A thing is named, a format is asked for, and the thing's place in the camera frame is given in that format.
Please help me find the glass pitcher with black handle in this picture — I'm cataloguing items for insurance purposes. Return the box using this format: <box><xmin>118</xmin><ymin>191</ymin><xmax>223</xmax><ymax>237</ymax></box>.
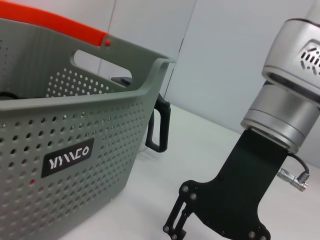
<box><xmin>109</xmin><ymin>76</ymin><xmax>173</xmax><ymax>154</ymax></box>

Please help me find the grey-green perforated storage bin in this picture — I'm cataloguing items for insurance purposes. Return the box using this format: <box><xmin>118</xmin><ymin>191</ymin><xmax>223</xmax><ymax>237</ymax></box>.
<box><xmin>0</xmin><ymin>6</ymin><xmax>177</xmax><ymax>240</ymax></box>

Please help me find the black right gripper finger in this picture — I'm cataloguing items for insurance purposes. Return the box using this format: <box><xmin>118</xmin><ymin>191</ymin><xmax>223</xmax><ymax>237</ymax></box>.
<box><xmin>162</xmin><ymin>193</ymin><xmax>199</xmax><ymax>240</ymax></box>
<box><xmin>246</xmin><ymin>220</ymin><xmax>273</xmax><ymax>240</ymax></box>

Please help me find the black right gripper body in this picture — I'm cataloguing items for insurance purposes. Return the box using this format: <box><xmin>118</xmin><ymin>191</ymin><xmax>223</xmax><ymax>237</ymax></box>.
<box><xmin>179</xmin><ymin>129</ymin><xmax>290</xmax><ymax>240</ymax></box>

